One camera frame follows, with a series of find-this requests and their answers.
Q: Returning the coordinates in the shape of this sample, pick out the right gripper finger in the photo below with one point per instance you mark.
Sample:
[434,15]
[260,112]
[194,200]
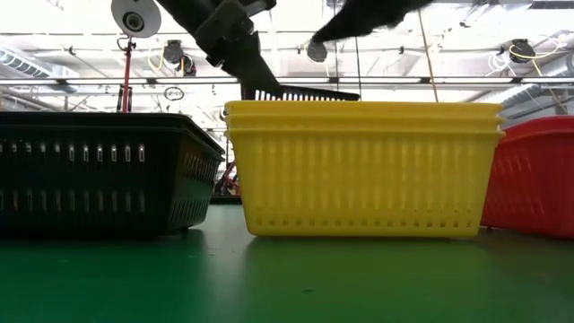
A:
[338,29]

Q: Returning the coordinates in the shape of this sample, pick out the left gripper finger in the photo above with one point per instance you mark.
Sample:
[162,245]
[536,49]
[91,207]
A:
[255,78]

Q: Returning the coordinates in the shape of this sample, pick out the black plastic basket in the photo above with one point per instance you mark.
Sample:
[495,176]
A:
[89,119]
[314,93]
[89,215]

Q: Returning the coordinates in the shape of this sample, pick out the yellow plastic basket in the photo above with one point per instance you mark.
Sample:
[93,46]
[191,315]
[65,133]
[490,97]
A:
[359,122]
[359,108]
[359,188]

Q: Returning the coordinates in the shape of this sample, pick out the red plastic basket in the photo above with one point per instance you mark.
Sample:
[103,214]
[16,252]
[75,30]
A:
[551,122]
[538,188]

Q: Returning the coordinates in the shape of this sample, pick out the grey round ceiling fixture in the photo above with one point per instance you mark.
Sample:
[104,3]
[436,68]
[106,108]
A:
[316,52]

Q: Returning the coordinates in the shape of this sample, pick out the red desk lamp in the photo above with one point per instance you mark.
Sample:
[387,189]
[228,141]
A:
[134,20]

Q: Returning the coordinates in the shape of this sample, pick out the long ceiling light strip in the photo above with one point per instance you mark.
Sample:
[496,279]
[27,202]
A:
[471,81]

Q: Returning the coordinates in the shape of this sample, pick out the red background equipment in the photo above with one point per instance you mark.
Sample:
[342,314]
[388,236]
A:
[228,181]

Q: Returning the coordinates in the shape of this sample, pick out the green table mat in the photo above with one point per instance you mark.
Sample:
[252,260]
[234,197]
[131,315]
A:
[287,278]

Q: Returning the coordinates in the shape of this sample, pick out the black aluminium table frame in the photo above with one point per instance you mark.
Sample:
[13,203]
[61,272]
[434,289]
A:
[226,200]

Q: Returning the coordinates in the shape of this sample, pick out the silver ventilation duct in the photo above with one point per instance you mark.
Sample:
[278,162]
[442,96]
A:
[27,65]
[538,89]

